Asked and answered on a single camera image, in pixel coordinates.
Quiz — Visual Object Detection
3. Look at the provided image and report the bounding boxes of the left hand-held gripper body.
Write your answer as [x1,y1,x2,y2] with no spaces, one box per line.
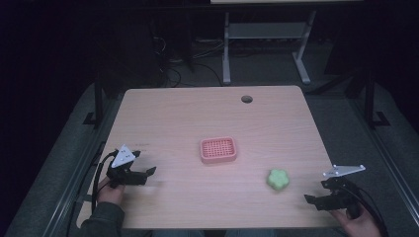
[105,143,148,190]

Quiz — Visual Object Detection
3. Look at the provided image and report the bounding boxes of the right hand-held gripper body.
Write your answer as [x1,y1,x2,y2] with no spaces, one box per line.
[315,164,367,220]

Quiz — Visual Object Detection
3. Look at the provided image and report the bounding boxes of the green flower-shaped soap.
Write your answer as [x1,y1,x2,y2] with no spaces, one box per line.
[266,168,292,193]

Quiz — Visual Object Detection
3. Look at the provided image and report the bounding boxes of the pink soap dish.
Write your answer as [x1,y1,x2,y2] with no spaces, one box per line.
[200,136,238,165]

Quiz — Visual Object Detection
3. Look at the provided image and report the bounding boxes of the person's right hand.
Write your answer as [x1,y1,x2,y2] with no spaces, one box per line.
[330,202,383,237]

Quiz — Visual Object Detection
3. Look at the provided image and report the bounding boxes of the person's left hand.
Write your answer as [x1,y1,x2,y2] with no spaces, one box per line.
[96,177,126,205]

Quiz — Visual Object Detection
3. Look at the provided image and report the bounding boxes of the black metal stand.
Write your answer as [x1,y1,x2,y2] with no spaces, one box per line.
[82,70,104,130]
[363,68,391,130]

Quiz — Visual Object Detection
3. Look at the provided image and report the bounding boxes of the white metal stand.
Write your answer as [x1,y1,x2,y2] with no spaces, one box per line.
[221,9,318,86]

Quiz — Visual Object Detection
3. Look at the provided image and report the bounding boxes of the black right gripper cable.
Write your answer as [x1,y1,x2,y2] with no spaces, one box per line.
[342,179,390,237]

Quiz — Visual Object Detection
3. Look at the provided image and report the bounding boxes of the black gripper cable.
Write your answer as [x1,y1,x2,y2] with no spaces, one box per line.
[342,179,390,237]
[91,149,120,213]

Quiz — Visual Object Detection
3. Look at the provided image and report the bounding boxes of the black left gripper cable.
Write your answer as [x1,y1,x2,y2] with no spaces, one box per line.
[91,149,120,213]

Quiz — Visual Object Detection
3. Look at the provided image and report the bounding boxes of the black floor cables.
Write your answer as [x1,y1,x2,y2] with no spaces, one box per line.
[151,34,225,89]

